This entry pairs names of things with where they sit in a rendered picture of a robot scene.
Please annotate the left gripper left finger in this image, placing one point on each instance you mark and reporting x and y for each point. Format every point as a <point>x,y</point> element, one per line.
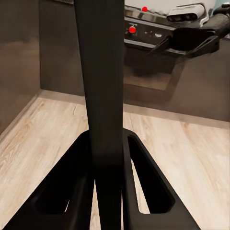
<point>63,200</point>

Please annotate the oven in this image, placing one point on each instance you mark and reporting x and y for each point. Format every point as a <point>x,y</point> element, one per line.
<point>144,73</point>

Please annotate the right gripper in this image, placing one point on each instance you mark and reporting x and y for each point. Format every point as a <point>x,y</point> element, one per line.
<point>199,41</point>

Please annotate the burner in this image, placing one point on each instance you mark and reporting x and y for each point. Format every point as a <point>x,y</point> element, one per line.
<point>146,11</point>

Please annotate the poster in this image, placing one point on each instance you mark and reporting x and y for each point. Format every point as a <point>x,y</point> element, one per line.
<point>100,28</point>

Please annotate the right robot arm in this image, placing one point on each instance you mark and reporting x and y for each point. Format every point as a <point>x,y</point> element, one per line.
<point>203,34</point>

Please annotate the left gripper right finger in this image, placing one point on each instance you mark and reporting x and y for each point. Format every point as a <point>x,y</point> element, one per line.
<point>167,211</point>

